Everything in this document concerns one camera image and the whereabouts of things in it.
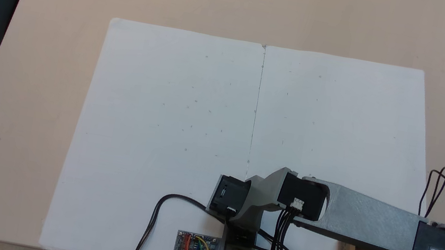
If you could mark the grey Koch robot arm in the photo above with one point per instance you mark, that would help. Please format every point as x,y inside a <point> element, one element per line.
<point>370,220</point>

